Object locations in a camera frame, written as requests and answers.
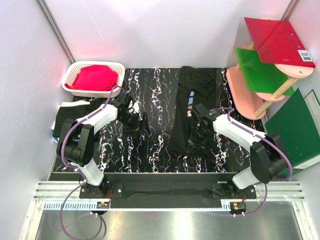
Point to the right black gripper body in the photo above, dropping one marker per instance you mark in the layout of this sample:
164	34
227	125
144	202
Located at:
198	137

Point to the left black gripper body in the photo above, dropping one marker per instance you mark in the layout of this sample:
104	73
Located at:
130	121

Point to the black graphic t shirt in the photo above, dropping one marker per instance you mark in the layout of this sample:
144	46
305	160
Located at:
195	86

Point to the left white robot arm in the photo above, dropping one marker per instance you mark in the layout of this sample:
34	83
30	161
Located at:
77	137

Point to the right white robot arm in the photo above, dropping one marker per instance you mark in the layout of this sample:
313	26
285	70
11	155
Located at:
268	157

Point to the pink wooden shelf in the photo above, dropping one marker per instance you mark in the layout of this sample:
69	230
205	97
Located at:
254	105

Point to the pink t shirt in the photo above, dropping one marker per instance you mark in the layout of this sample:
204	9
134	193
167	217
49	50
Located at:
97	78

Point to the folded black t shirt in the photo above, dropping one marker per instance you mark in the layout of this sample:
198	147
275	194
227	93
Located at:
74	110

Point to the light green folder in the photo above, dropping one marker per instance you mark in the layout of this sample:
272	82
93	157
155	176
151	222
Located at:
259	77

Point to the white plastic basket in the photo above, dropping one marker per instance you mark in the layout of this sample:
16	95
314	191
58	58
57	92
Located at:
75	68

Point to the dark green binder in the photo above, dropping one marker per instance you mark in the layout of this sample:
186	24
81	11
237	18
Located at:
297	129

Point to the red folder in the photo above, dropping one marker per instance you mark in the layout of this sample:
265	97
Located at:
277	42

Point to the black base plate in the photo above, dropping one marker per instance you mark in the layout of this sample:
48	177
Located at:
162	195

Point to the aluminium rail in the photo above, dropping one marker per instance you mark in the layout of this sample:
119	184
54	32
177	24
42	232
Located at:
276	190

